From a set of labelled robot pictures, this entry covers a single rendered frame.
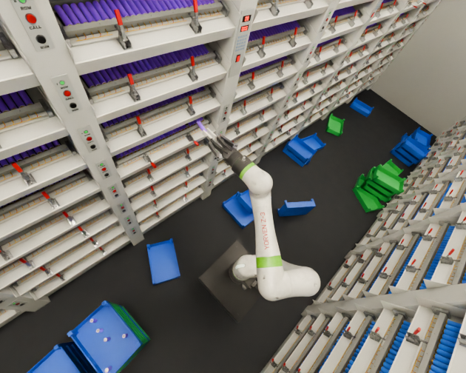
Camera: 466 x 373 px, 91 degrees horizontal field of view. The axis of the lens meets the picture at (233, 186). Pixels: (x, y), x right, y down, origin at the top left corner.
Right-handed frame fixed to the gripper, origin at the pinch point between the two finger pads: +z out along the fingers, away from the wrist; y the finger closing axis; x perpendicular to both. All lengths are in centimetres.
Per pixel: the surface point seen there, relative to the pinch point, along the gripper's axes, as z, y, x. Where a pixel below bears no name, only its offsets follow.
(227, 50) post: 14.1, -20.2, -27.9
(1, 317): 21, 134, 86
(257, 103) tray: 17, -58, 20
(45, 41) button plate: 11, 43, -49
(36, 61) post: 12, 47, -45
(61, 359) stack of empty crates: -22, 117, 82
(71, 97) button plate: 12, 44, -33
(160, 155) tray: 15.3, 19.6, 16.3
